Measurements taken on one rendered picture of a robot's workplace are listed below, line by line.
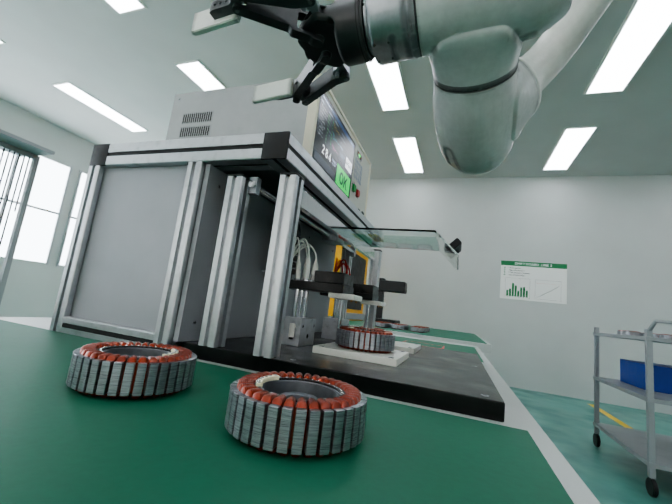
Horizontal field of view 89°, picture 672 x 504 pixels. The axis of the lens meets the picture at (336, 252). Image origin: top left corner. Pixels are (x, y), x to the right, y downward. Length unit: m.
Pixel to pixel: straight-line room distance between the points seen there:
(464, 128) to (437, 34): 0.12
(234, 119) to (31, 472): 0.71
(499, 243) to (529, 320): 1.26
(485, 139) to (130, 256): 0.61
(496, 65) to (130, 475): 0.49
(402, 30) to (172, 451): 0.45
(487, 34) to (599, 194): 6.22
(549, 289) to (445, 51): 5.78
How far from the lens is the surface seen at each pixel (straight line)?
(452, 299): 5.99
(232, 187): 0.61
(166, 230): 0.67
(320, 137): 0.76
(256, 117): 0.82
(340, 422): 0.27
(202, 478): 0.24
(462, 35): 0.46
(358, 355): 0.61
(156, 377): 0.38
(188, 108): 0.95
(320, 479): 0.25
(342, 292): 0.66
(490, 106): 0.50
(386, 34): 0.46
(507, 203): 6.33
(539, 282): 6.13
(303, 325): 0.69
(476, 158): 0.55
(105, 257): 0.77
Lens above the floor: 0.85
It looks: 9 degrees up
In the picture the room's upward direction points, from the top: 7 degrees clockwise
